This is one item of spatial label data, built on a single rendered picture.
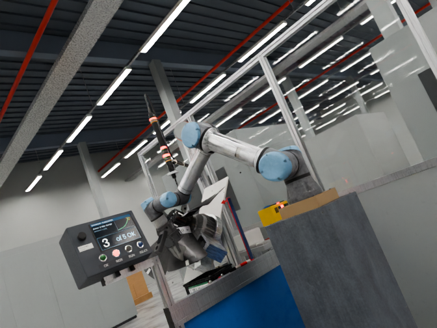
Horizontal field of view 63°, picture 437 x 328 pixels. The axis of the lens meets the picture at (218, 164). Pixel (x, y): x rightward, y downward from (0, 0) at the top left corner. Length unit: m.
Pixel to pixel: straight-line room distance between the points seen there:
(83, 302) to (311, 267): 6.39
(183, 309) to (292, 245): 0.49
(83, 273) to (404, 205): 1.62
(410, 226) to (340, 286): 0.83
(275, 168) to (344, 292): 0.52
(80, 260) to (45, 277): 6.12
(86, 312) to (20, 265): 1.48
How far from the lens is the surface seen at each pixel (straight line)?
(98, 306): 7.67
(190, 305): 1.52
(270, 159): 1.40
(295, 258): 1.50
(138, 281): 10.31
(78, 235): 1.31
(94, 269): 1.28
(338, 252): 1.41
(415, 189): 2.12
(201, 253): 1.91
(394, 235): 2.22
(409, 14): 2.12
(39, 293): 7.35
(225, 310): 1.65
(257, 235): 2.58
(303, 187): 1.51
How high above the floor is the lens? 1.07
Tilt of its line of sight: 9 degrees up
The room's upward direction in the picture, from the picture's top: 22 degrees counter-clockwise
